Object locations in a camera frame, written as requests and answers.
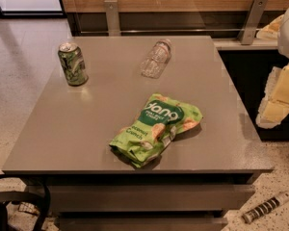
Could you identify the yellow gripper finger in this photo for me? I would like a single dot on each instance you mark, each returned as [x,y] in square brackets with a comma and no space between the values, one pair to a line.
[274,106]
[270,31]

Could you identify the clear plastic water bottle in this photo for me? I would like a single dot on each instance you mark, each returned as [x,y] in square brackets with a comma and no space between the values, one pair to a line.
[156,59]

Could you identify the green chips bag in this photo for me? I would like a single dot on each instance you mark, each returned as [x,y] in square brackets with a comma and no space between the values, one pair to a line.
[160,120]

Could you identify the green soda can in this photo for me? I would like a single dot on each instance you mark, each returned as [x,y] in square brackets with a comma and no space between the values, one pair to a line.
[73,65]

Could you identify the grey table base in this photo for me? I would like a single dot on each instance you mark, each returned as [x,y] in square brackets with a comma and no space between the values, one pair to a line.
[145,202]

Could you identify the right metal bracket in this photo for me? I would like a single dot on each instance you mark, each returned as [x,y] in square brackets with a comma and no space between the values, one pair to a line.
[248,31]

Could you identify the metal bracket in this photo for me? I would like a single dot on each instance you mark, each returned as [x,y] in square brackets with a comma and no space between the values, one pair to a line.
[112,17]
[248,31]

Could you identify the left metal bracket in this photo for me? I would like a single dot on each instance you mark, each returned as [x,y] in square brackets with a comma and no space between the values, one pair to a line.
[112,17]

